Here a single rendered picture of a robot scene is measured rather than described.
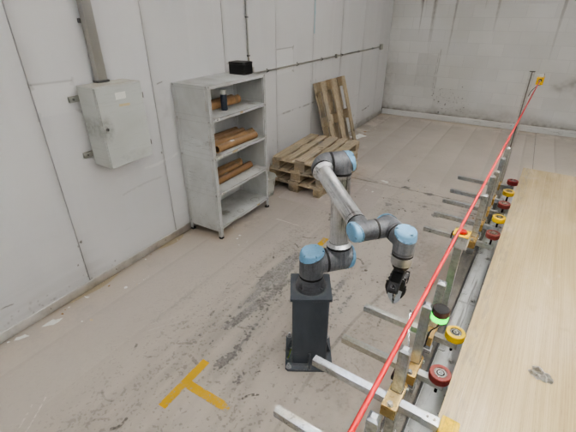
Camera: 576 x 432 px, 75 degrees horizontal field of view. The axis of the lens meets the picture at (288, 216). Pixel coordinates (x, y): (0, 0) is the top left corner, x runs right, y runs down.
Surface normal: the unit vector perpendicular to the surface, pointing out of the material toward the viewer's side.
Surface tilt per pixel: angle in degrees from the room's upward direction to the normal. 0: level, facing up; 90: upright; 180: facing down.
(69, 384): 0
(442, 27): 90
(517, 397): 0
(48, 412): 0
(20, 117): 90
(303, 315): 90
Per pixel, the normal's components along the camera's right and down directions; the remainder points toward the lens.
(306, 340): -0.02, 0.47
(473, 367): 0.00, -0.88
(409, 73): -0.52, 0.40
